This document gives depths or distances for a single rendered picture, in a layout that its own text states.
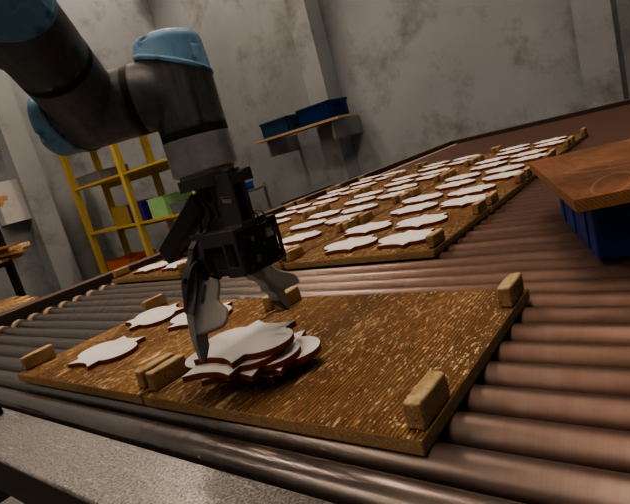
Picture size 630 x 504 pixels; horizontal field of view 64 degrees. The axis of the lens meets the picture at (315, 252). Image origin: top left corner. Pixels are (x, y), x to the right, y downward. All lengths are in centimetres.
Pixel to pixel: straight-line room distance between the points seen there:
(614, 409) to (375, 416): 20
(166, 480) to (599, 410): 40
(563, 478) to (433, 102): 594
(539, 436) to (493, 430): 4
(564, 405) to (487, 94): 559
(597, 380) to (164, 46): 53
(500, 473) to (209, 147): 41
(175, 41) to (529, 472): 50
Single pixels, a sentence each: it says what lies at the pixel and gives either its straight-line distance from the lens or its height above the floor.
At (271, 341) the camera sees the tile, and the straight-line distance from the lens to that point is 61.
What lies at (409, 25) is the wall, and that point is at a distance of 639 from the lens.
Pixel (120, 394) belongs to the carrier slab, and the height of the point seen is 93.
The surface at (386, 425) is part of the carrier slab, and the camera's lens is 48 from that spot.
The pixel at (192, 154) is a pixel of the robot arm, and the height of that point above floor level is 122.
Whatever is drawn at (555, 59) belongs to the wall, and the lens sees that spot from 581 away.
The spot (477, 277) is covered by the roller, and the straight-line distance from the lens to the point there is 88.
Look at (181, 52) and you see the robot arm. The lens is 57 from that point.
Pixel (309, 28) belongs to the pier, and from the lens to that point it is 681.
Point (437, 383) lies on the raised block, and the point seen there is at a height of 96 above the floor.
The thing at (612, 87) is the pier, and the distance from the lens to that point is 543.
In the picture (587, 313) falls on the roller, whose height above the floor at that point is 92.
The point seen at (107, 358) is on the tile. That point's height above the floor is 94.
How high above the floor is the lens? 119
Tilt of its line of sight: 11 degrees down
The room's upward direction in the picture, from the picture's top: 15 degrees counter-clockwise
